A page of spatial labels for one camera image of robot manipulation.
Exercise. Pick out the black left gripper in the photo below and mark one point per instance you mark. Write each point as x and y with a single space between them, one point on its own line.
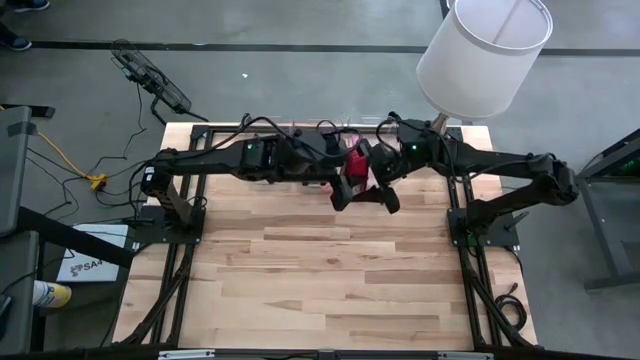
310 150

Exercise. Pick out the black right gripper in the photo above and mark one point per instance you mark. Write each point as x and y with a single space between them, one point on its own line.
385 160

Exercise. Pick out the red stapler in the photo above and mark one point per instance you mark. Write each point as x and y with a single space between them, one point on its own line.
356 167

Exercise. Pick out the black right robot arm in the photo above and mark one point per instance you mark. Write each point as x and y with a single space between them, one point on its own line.
500 160

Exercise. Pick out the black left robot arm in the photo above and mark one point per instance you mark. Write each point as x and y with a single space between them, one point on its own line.
210 160

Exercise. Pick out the black table clamp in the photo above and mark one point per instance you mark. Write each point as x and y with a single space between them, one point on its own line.
245 121
393 117

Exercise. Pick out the table lamp white shade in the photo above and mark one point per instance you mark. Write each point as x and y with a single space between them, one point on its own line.
480 60

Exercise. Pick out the black metal stand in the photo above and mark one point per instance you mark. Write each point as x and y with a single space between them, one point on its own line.
596 220

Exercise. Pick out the white cardboard box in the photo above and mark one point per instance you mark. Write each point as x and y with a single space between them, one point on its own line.
95 255

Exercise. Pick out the black metal beam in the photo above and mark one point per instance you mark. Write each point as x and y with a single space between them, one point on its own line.
75 237

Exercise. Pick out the yellow white spray can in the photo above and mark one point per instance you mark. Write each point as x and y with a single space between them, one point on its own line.
52 295

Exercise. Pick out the grey plastic case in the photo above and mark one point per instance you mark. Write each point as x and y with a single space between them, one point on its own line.
12 175

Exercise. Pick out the person's foot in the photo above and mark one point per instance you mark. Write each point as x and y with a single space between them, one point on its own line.
30 4
12 40

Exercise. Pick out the silver metal bracket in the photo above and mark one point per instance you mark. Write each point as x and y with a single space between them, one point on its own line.
465 356
185 354

